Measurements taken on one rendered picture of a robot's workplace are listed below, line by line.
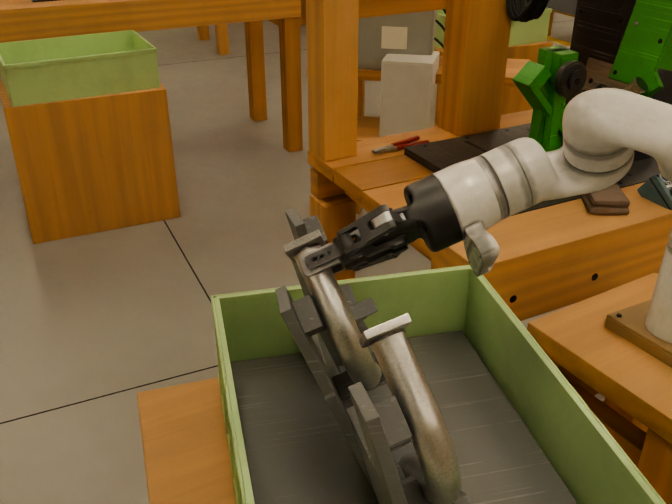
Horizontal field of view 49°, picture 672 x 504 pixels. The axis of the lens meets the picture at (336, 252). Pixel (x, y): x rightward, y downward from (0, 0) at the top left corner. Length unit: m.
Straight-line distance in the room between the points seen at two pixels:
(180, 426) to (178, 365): 1.45
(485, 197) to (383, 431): 0.27
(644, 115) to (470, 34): 1.17
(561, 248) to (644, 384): 0.35
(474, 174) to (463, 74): 1.19
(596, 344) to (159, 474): 0.69
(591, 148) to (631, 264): 0.85
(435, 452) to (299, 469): 0.39
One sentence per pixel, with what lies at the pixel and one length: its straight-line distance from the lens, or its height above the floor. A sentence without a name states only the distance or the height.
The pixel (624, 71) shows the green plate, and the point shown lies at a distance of 1.84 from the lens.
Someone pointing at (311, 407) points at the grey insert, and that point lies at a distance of 1.06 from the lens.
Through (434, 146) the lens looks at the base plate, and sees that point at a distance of 1.83.
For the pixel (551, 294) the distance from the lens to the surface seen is 1.47.
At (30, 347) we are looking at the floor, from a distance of 2.83.
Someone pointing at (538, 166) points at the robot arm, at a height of 1.27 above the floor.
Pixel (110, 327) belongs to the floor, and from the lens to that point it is 2.84.
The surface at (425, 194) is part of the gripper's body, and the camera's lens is 0.73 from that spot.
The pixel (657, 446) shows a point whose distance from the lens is 1.18.
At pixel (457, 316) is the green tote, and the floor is 0.87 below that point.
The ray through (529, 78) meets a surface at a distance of 1.60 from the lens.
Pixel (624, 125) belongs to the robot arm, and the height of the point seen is 1.31.
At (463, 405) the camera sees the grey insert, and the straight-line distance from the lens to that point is 1.08.
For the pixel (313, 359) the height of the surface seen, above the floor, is 1.08.
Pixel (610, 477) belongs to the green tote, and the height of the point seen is 0.93.
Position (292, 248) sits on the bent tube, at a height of 1.19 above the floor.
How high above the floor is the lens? 1.54
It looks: 29 degrees down
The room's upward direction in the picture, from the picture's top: straight up
